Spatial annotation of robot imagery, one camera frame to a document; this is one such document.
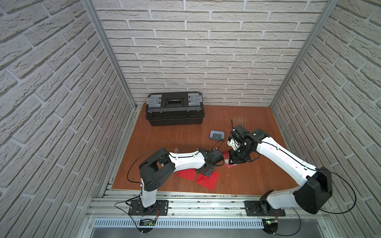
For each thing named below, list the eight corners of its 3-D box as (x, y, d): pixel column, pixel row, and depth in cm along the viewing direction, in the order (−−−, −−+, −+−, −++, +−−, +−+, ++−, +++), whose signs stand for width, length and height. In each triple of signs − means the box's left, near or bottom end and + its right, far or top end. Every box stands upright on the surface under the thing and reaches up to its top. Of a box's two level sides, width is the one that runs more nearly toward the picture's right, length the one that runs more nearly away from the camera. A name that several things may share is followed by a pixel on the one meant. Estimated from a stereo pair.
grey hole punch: (209, 141, 101) (210, 136, 97) (209, 134, 105) (210, 130, 101) (223, 141, 101) (225, 136, 97) (222, 134, 105) (224, 130, 101)
